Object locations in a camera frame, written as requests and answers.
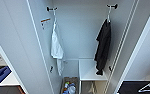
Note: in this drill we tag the orange folding stand frame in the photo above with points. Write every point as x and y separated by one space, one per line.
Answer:
21 90

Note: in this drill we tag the white wardrobe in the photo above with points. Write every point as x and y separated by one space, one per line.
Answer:
77 30

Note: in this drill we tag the black hanging garment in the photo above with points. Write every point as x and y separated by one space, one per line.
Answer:
102 46

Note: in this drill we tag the small black door hook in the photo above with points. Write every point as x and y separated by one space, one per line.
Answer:
51 69
110 69

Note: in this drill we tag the white clothes hanger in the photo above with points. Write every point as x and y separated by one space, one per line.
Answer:
54 17
108 15

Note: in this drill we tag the white inner wardrobe shelf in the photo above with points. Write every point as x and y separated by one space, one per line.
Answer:
92 70

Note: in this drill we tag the white hanging garment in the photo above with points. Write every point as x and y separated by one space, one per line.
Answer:
57 46

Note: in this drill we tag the small colourful toy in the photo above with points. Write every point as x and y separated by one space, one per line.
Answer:
65 85

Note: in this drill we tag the woven storage basket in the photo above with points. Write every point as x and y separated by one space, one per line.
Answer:
62 80

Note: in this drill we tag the black rail bracket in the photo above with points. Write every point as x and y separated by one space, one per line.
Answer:
52 9
112 6

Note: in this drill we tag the pale forked hanger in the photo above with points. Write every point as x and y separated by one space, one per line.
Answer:
92 88

